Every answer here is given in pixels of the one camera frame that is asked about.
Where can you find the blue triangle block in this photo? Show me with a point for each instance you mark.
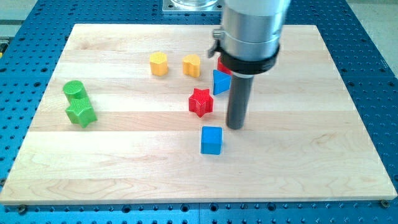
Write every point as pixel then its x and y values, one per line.
pixel 221 82

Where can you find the light wooden board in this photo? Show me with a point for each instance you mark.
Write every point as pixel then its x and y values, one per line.
pixel 303 139

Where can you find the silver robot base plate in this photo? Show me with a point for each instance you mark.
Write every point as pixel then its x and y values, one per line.
pixel 192 5

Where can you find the green cylinder block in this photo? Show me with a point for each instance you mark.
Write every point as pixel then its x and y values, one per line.
pixel 74 89

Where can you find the green star block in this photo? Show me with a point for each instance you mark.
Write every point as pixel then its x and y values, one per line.
pixel 81 112

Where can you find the red block behind arm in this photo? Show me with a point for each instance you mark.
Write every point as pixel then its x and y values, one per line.
pixel 222 68

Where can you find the yellow pentagon block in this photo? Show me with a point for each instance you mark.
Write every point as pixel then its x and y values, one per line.
pixel 158 63

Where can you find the yellow heart block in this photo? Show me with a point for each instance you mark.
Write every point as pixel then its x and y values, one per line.
pixel 191 65

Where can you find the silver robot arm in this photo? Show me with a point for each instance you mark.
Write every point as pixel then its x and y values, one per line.
pixel 248 38

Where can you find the red star block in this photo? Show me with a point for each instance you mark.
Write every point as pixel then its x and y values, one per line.
pixel 200 102

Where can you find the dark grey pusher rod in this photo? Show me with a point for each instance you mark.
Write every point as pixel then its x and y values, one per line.
pixel 239 94

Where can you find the blue cube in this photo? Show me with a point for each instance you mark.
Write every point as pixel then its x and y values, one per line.
pixel 211 140

